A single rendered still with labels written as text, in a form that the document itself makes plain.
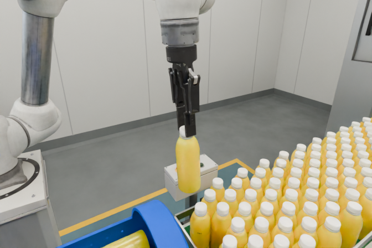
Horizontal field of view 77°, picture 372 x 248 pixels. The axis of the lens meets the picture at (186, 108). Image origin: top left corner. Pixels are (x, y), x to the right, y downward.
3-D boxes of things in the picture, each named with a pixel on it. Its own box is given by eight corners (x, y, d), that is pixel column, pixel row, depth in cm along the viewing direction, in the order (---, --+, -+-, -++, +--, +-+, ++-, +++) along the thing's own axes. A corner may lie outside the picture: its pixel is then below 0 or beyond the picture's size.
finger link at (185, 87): (190, 68, 59) (192, 68, 58) (196, 111, 61) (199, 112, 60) (176, 71, 57) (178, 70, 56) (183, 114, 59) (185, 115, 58)
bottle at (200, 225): (190, 239, 87) (191, 200, 80) (210, 242, 86) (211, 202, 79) (188, 258, 80) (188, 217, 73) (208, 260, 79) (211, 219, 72)
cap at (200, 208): (195, 205, 78) (195, 200, 77) (207, 206, 78) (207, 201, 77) (194, 213, 74) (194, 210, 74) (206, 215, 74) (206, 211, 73)
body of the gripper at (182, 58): (159, 45, 58) (163, 81, 61) (174, 47, 51) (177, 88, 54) (186, 41, 61) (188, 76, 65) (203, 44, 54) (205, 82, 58)
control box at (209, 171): (164, 187, 98) (164, 166, 94) (203, 171, 108) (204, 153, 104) (175, 202, 90) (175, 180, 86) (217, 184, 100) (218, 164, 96)
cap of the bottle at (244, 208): (237, 205, 78) (237, 201, 77) (248, 205, 78) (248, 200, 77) (240, 215, 74) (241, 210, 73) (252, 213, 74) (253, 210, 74)
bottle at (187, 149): (187, 198, 67) (184, 141, 60) (173, 185, 72) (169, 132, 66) (205, 187, 71) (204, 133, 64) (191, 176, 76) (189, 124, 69)
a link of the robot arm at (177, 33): (169, 20, 48) (171, 50, 50) (206, 17, 52) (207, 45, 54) (154, 20, 56) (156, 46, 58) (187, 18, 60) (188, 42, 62)
